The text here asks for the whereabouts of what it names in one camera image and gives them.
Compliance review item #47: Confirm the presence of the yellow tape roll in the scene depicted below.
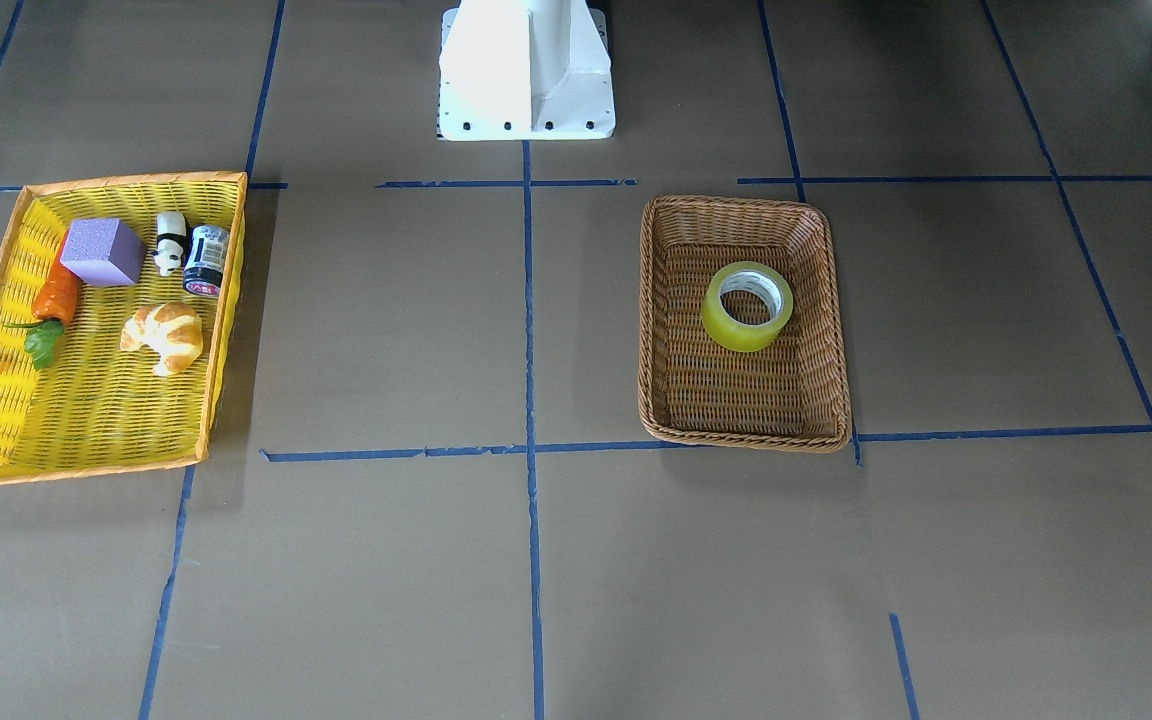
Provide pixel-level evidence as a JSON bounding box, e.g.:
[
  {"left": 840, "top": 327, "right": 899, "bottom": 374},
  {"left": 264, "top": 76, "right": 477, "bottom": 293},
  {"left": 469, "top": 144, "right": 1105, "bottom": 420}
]
[{"left": 702, "top": 262, "right": 794, "bottom": 354}]

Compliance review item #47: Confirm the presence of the brown wicker basket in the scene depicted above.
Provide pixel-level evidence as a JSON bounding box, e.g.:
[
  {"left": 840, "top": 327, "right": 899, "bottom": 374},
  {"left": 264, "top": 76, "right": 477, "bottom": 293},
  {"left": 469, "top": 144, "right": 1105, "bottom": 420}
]
[{"left": 637, "top": 195, "right": 852, "bottom": 452}]

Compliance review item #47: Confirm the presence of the yellow woven basket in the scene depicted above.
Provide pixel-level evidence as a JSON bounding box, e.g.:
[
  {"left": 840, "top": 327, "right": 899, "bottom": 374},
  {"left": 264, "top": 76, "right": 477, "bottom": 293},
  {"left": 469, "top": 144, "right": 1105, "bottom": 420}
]
[{"left": 0, "top": 170, "right": 248, "bottom": 486}]

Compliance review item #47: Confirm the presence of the toy croissant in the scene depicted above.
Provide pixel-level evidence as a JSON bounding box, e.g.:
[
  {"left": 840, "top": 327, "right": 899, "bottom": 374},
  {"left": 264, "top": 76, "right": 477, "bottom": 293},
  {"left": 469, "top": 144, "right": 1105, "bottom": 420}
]
[{"left": 119, "top": 301, "right": 204, "bottom": 377}]

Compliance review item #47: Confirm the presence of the panda figurine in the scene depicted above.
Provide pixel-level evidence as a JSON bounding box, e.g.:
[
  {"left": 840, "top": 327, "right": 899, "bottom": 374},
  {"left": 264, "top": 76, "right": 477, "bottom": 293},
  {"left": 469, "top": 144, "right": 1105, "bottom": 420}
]
[{"left": 151, "top": 211, "right": 191, "bottom": 276}]

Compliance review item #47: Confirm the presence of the purple foam block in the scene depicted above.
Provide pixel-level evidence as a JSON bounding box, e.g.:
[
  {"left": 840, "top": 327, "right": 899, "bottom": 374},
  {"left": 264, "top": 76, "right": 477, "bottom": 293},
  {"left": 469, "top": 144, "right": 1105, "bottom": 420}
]
[{"left": 58, "top": 218, "right": 147, "bottom": 287}]

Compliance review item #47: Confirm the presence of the toy carrot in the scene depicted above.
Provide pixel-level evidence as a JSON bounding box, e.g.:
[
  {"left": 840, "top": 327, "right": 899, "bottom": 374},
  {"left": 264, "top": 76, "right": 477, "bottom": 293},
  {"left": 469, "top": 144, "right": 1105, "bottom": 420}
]
[{"left": 1, "top": 241, "right": 82, "bottom": 372}]

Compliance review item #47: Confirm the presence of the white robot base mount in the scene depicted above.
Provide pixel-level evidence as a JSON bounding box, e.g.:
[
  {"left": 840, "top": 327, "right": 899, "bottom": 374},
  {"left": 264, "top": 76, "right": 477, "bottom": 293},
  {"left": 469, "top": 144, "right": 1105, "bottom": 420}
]
[{"left": 435, "top": 1, "right": 617, "bottom": 142}]

